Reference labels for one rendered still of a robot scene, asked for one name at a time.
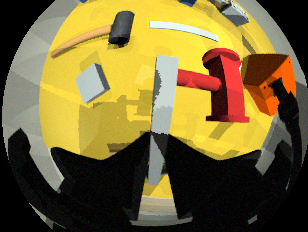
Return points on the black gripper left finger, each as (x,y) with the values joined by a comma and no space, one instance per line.
(121,175)

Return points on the grey metal handle with square end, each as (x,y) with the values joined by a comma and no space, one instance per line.
(164,172)

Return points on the wooden-handled hammer with black head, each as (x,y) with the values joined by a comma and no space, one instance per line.
(119,32)

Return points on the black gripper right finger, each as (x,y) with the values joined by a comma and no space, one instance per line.
(195,176)

